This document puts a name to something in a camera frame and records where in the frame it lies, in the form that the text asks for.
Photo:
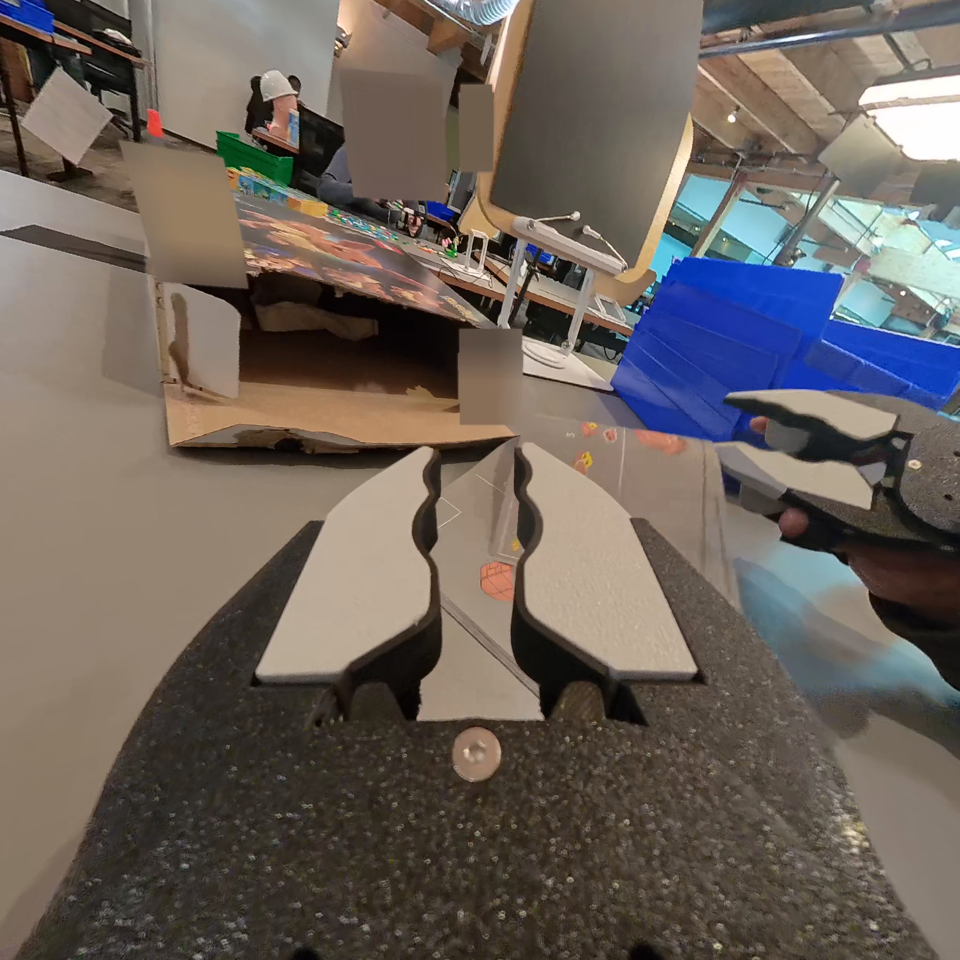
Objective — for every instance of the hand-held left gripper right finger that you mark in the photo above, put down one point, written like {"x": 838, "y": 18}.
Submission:
{"x": 600, "y": 585}

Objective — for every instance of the grey desk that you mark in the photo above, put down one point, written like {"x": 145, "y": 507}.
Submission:
{"x": 90, "y": 525}

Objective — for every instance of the green plastic crate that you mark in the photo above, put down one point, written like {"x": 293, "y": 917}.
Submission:
{"x": 252, "y": 158}

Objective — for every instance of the orange traffic cone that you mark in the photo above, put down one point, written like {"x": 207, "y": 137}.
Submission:
{"x": 155, "y": 123}

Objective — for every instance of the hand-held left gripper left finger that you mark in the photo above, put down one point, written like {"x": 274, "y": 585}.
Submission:
{"x": 345, "y": 593}

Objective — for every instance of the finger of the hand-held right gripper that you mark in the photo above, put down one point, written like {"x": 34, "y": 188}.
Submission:
{"x": 810, "y": 408}
{"x": 810, "y": 473}

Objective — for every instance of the studio light panel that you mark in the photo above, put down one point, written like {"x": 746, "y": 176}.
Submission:
{"x": 908, "y": 135}

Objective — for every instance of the colourful printed toy box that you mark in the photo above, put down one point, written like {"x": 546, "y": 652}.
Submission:
{"x": 345, "y": 248}

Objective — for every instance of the black board with wooden edge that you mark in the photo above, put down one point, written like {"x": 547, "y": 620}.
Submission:
{"x": 600, "y": 105}

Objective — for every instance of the person's right forearm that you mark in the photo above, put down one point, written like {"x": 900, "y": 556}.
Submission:
{"x": 930, "y": 645}

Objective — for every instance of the grey instruction booklet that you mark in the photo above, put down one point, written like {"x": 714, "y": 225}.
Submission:
{"x": 480, "y": 510}

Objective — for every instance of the person's right hand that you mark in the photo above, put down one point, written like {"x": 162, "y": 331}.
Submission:
{"x": 908, "y": 578}

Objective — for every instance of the white metal stand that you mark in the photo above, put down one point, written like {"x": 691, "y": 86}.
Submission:
{"x": 570, "y": 240}

